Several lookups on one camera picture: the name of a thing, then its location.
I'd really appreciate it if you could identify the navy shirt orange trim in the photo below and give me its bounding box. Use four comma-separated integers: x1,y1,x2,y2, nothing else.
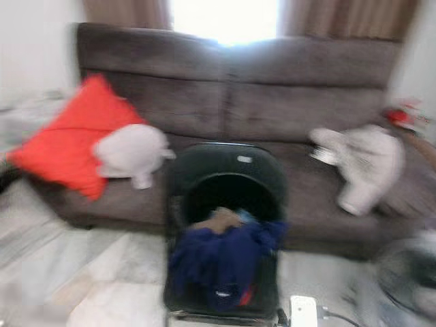
168,219,290,312

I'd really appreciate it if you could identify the brown garment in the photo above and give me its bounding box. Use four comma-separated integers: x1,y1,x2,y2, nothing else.
190,206,247,236

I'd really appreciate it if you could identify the black laundry basket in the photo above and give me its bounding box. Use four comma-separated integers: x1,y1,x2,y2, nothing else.
163,141,290,322

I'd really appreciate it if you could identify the white crumpled garment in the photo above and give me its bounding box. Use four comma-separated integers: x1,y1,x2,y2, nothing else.
308,123,407,218

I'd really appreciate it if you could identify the dark grey fabric sofa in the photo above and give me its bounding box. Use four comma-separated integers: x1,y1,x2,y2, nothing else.
10,21,436,261

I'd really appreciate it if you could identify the white plush cushion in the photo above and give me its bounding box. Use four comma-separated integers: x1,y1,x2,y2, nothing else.
91,122,176,191

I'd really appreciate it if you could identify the red square cushion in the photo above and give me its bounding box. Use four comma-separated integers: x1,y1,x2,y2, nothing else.
6,73,148,202

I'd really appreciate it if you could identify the bright window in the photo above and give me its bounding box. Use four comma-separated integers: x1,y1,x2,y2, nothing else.
168,0,284,47

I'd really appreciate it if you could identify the brown curtain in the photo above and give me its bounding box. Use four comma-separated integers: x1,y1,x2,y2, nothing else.
81,0,172,31
279,0,422,42

